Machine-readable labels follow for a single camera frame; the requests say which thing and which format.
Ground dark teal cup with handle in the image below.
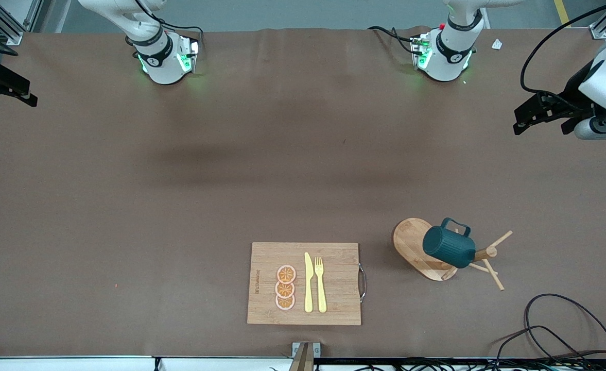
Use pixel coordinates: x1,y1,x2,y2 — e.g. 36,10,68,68
422,217,476,269

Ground wooden mug tree stand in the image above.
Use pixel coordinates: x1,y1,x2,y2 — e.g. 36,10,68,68
392,217,513,292

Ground wooden cutting board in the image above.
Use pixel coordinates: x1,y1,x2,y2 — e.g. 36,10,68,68
247,242,367,326

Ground yellow plastic fork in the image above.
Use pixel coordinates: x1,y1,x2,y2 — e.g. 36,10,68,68
315,256,328,314

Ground yellow plastic knife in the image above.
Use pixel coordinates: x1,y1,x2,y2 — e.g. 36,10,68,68
304,252,314,313

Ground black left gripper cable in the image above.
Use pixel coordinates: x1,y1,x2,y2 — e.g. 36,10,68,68
519,0,606,111

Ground black looped cable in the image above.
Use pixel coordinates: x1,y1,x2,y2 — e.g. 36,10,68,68
496,293,606,369

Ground black left arm base cable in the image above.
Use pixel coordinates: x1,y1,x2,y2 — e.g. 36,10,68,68
368,26,422,55

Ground tangled wire bundle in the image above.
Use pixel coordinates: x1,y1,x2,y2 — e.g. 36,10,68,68
395,358,606,371

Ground aluminium post with bracket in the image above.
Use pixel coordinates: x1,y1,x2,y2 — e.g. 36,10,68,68
291,342,321,371

